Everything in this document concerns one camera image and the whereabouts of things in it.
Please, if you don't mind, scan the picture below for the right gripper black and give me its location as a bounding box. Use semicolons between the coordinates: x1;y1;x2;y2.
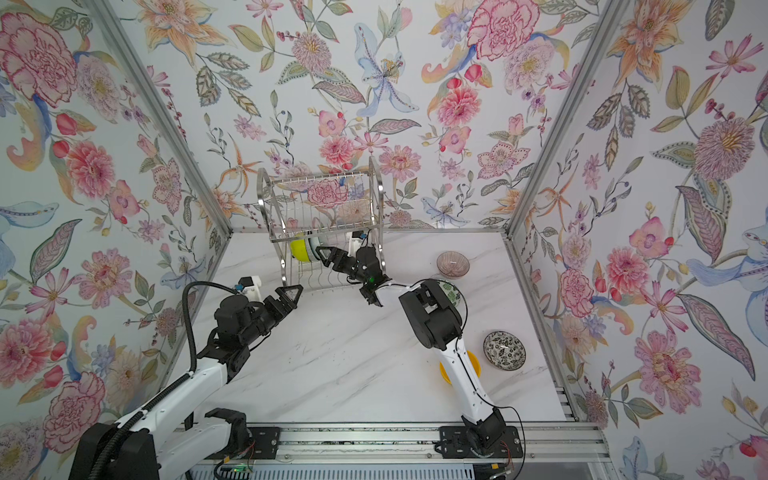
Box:
319;247;371;289

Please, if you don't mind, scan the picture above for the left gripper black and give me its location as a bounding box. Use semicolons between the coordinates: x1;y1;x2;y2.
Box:
238;287;304;348

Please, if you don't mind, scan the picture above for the dark blue patterned bowl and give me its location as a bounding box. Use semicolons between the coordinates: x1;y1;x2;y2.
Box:
307;237;322;261

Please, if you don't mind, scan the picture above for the lime green bowl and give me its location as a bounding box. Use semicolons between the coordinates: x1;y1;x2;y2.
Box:
289;238;313;263

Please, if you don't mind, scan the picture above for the steel wire dish rack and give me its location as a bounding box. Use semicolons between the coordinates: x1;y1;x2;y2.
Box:
256;158;386;291

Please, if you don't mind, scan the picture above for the green leaf pattern bowl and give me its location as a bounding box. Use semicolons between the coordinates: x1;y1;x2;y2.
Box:
440;281;464;309

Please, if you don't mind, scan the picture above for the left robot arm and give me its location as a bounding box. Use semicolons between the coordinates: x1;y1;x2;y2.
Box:
69;285;303;479

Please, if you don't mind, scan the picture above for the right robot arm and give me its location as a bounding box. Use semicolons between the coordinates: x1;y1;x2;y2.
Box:
316;245;506;456

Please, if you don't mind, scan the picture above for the pink striped bowl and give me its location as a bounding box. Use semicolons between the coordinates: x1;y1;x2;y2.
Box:
436;251;471;279

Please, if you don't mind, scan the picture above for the yellow bowl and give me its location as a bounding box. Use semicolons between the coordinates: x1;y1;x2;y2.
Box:
439;351;482;385

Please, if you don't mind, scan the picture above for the black white floral bowl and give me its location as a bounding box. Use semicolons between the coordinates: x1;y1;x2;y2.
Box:
483;330;527;372

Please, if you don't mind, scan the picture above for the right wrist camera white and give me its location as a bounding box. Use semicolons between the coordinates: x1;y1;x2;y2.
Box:
345;230;368;257

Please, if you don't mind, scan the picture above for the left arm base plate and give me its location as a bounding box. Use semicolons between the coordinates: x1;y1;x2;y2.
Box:
207;426;282;461

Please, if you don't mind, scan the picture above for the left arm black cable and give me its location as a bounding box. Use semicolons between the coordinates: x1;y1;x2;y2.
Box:
86;280;241;480

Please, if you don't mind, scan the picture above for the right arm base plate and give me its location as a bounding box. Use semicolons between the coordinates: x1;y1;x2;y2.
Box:
434;426;524;459

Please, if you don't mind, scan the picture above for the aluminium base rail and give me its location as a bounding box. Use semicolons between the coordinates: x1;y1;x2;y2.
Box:
191;421;612;466

